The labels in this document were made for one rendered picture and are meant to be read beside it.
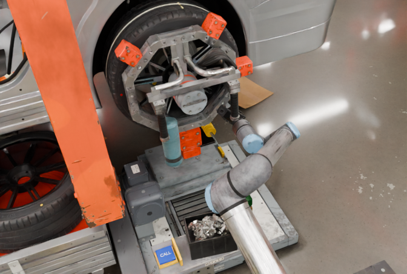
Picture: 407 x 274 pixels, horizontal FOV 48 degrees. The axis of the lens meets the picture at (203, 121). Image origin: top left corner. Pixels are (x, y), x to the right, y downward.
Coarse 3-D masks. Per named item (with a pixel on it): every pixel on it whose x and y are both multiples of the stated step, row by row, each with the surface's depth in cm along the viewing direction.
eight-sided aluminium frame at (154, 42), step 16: (176, 32) 201; (192, 32) 200; (144, 48) 200; (224, 48) 211; (144, 64) 200; (224, 64) 222; (128, 80) 202; (128, 96) 207; (224, 96) 227; (144, 112) 222; (208, 112) 232; (192, 128) 232
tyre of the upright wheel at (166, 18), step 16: (160, 0) 214; (176, 0) 215; (192, 0) 223; (128, 16) 212; (144, 16) 205; (160, 16) 201; (176, 16) 202; (192, 16) 205; (112, 32) 216; (128, 32) 204; (144, 32) 200; (160, 32) 203; (224, 32) 215; (112, 48) 211; (112, 64) 207; (112, 80) 209; (128, 112) 222
